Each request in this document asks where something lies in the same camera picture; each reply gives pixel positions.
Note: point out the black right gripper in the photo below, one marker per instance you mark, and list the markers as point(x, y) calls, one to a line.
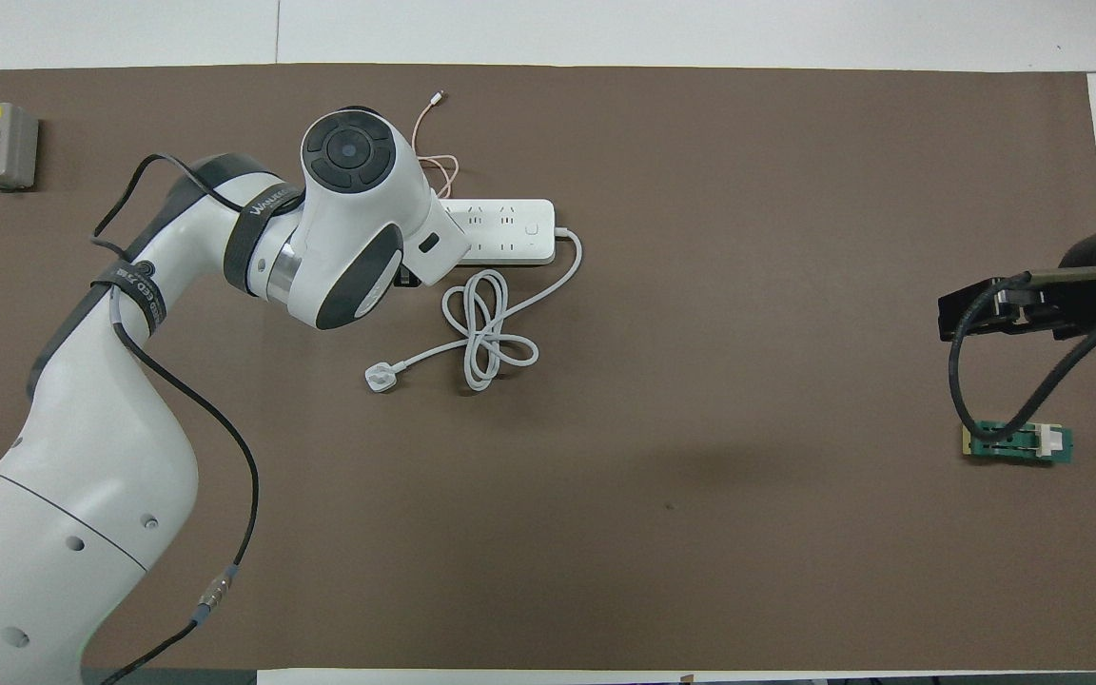
point(1092, 255)

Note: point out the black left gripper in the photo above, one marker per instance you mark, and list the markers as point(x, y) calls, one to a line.
point(407, 278)

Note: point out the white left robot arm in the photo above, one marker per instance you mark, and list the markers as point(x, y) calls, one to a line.
point(101, 447)

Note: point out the white power strip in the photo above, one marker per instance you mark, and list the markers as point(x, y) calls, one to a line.
point(510, 238)

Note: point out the brown table mat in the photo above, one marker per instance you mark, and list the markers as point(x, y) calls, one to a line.
point(700, 523)

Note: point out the green knife switch block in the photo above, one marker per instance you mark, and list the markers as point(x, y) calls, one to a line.
point(1009, 442)

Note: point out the grey on-off switch box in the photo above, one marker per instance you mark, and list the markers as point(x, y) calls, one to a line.
point(10, 147)

